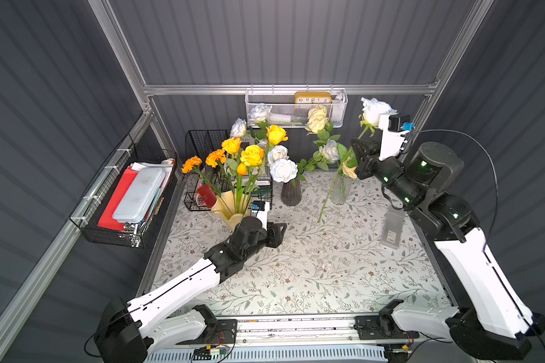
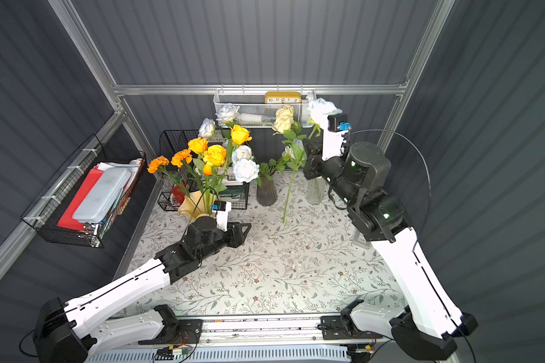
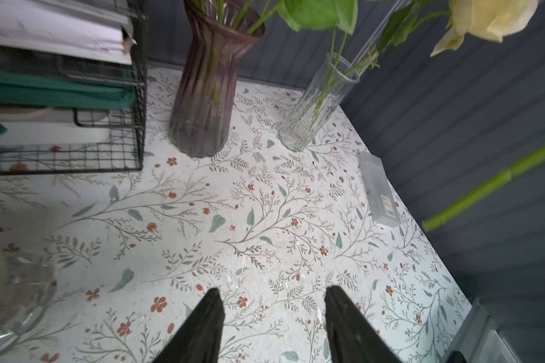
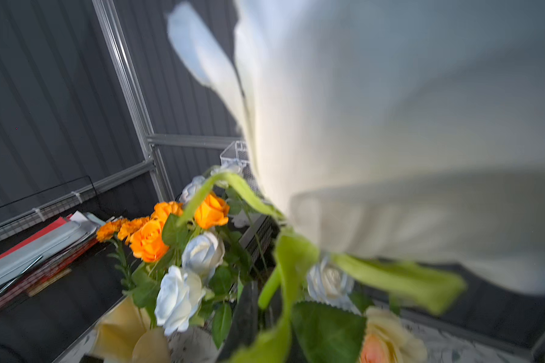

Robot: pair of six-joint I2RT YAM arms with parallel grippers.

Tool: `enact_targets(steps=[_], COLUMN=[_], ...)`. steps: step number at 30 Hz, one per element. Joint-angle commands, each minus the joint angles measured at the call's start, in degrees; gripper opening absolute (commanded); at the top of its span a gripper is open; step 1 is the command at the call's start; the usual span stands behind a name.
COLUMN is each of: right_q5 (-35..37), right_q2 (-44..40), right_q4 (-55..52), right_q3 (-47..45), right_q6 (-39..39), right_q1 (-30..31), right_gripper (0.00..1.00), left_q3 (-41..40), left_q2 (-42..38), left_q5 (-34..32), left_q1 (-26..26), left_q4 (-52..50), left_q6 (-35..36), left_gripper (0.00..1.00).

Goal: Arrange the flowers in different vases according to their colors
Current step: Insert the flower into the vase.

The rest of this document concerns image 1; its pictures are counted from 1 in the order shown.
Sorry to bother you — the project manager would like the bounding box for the red folder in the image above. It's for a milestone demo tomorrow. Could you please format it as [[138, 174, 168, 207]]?
[[97, 166, 138, 231]]

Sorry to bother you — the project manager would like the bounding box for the yellow wavy glass vase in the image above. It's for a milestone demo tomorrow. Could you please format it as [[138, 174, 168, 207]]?
[[210, 191, 251, 231]]

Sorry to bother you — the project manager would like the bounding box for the white rose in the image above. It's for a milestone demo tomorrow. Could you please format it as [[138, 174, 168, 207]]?
[[248, 104, 272, 140], [267, 145, 289, 166], [269, 159, 298, 183], [298, 139, 340, 175], [230, 118, 248, 139]]

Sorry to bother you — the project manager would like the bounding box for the white wire hanging basket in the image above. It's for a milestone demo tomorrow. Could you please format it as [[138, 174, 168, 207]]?
[[244, 88, 349, 129]]

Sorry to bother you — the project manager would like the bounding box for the green leafy flower stem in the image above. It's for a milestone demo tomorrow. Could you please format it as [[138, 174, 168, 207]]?
[[318, 98, 398, 222]]

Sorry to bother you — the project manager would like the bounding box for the light blue flat case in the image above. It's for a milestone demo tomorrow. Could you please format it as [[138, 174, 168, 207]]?
[[113, 165, 165, 224]]

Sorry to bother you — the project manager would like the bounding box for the purple ribbed glass vase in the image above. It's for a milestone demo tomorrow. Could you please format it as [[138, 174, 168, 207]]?
[[281, 177, 302, 207]]

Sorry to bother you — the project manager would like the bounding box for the black wire desk organizer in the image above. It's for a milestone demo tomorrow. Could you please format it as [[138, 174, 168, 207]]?
[[183, 129, 273, 211]]

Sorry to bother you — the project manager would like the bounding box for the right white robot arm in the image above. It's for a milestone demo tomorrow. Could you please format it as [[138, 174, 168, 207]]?
[[351, 139, 545, 361]]

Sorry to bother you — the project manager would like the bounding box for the clear glass vase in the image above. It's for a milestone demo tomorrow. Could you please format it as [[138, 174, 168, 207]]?
[[329, 172, 354, 205]]

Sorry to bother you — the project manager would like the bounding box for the floral patterned table mat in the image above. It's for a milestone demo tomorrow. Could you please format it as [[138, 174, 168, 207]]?
[[184, 172, 451, 316]]

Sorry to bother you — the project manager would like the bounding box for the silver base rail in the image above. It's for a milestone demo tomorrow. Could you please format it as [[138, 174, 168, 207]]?
[[104, 312, 496, 363]]

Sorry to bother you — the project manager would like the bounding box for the red leather wallet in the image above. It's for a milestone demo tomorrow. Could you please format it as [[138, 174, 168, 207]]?
[[195, 185, 218, 210]]

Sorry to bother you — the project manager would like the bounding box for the black wire side basket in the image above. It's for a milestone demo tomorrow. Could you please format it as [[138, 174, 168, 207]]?
[[70, 138, 178, 248]]

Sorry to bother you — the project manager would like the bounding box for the grey packet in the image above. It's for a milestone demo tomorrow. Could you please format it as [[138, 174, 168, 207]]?
[[380, 206, 405, 250]]

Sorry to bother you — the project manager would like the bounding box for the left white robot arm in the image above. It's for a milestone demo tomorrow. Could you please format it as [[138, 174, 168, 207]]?
[[91, 216, 287, 362]]

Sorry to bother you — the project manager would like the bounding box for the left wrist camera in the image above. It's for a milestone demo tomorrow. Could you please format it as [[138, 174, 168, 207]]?
[[250, 201, 270, 230]]

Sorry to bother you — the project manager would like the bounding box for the orange rose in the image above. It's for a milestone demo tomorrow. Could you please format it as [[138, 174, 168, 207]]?
[[220, 136, 246, 201], [266, 125, 289, 145], [241, 145, 264, 196]]

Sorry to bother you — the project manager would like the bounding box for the small orange rosebud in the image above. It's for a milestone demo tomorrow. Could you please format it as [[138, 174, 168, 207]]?
[[236, 162, 248, 213]]

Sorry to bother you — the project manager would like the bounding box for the cream rose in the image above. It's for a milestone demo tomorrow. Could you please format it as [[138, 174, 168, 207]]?
[[341, 163, 357, 179], [306, 116, 341, 146], [308, 104, 328, 123]]

